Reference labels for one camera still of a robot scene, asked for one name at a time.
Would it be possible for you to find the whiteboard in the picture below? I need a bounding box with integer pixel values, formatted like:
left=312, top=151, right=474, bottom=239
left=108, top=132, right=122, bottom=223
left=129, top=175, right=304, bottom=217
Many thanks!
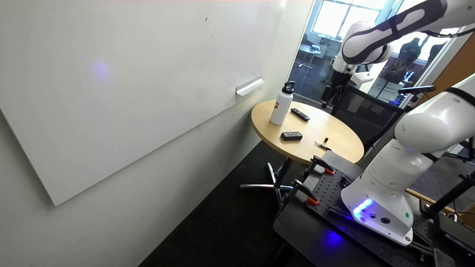
left=0, top=0, right=287, bottom=207

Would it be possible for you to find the black clamp orange handle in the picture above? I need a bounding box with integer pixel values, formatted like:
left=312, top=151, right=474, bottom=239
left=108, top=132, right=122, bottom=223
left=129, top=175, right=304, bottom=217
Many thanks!
left=302, top=155, right=336, bottom=183
left=286, top=179, right=320, bottom=207

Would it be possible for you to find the round table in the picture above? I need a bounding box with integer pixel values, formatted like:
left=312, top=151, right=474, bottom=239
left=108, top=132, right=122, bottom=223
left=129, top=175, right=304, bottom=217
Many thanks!
left=298, top=43, right=322, bottom=71

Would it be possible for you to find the black mesh office chair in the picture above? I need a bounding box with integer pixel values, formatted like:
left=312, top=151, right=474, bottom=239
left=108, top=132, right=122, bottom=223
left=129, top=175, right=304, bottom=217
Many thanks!
left=330, top=85, right=437, bottom=153

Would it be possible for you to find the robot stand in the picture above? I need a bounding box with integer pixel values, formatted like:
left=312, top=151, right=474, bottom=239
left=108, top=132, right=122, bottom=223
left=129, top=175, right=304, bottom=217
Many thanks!
left=273, top=150, right=475, bottom=267

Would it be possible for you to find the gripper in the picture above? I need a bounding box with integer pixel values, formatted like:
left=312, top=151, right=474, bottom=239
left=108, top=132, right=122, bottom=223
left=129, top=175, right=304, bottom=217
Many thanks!
left=321, top=70, right=352, bottom=112

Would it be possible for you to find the black remote control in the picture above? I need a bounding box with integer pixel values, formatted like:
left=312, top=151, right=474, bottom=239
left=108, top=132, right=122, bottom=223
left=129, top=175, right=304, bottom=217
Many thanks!
left=290, top=108, right=311, bottom=122

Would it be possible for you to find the window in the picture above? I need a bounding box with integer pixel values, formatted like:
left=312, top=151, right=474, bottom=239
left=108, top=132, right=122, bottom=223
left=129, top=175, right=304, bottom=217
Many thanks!
left=312, top=0, right=388, bottom=40

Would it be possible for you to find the whiteboard marker tray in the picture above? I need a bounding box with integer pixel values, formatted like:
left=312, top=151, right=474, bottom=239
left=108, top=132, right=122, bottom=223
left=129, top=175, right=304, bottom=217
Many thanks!
left=236, top=76, right=265, bottom=96

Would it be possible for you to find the wooden door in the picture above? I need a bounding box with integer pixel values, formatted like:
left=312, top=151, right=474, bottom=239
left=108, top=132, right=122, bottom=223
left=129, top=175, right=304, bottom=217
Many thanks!
left=419, top=33, right=475, bottom=108

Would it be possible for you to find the white water bottle black lid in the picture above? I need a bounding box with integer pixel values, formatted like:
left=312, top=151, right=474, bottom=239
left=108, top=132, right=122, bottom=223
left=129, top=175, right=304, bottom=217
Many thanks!
left=270, top=81, right=296, bottom=126

